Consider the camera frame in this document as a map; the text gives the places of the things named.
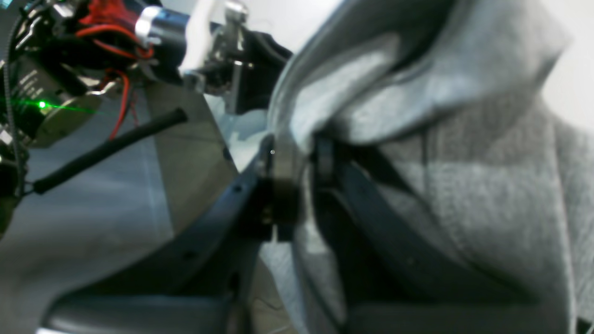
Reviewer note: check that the grey T-shirt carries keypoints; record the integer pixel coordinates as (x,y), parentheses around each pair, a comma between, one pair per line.
(444,100)

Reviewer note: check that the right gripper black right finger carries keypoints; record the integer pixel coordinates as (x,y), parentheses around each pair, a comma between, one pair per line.
(396,282)

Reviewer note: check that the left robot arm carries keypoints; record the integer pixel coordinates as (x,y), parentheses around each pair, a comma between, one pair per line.
(61,58)

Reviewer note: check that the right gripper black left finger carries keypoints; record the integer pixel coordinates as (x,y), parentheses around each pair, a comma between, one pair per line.
(201,282)

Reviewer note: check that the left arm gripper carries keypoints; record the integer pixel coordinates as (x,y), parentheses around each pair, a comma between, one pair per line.
(225,58)

